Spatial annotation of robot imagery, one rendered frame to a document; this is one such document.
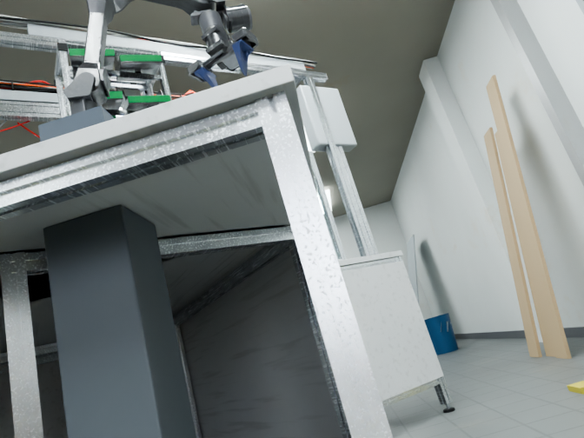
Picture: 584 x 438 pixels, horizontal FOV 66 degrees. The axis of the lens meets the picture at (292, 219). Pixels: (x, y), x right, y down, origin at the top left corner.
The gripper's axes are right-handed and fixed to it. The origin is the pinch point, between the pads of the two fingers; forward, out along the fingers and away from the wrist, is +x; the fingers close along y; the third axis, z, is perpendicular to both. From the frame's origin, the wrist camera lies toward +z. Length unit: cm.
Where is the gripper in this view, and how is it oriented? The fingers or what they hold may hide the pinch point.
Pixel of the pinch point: (228, 72)
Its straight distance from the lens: 116.8
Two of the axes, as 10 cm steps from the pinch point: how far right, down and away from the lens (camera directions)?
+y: -8.3, 4.0, 3.9
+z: 4.6, 0.9, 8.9
